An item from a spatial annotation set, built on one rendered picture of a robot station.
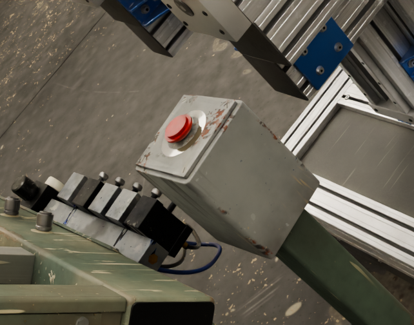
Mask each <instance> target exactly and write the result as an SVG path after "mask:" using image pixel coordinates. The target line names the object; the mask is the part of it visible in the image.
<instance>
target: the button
mask: <svg viewBox="0 0 414 325"><path fill-rule="evenodd" d="M191 128H192V118H191V117H190V116H189V115H188V114H184V115H179V116H177V117H175V118H174V119H173V120H172V121H171V122H170V123H169V124H168V126H167V127H166V130H165V139H166V140H167V141H168V142H169V143H176V142H179V141H181V140H182V139H184V138H185V137H186V136H187V135H188V134H189V132H190V130H191Z"/></svg>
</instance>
